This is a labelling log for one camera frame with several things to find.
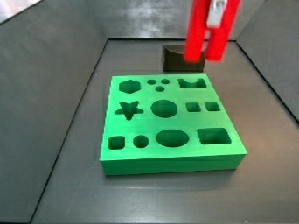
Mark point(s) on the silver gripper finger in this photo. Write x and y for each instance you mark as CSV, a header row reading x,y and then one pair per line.
x,y
215,13

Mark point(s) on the red double-square block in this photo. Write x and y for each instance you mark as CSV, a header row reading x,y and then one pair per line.
x,y
197,28

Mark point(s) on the green shape-sorting board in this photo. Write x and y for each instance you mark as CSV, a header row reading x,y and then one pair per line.
x,y
167,126

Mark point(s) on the black curved bracket stand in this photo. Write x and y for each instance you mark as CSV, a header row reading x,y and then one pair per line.
x,y
173,62

